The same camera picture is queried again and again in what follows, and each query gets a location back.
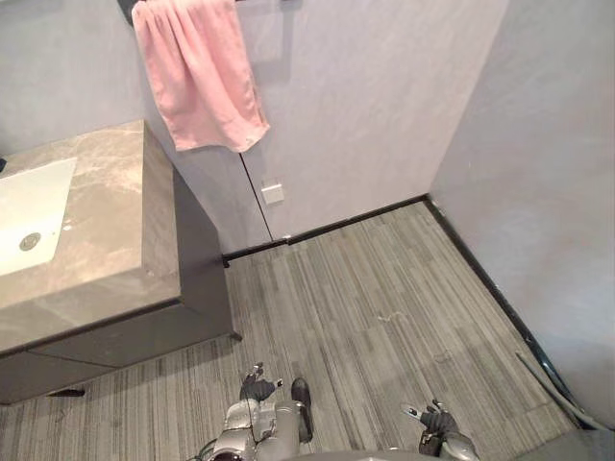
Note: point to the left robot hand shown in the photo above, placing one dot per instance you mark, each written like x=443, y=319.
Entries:
x=258, y=386

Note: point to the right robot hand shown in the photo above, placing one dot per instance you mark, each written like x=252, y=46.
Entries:
x=436, y=420

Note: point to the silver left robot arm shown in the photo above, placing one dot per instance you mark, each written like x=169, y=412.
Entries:
x=242, y=429

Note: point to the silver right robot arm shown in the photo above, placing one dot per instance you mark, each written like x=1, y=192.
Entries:
x=447, y=446

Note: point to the black baseboard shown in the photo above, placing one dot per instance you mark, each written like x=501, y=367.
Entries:
x=432, y=259

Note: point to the grey stone vanity cabinet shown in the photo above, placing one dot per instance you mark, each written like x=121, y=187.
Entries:
x=130, y=249

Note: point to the silver sink drain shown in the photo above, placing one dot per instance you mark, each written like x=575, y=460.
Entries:
x=30, y=241

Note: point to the white rectangular sink basin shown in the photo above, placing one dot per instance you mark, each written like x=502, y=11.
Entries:
x=29, y=216

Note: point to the pink towel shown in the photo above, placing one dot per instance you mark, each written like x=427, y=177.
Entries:
x=202, y=81

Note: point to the white wall socket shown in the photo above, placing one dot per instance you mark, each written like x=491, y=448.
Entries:
x=273, y=192

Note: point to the black towel rail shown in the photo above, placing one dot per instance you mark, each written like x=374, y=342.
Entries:
x=129, y=7

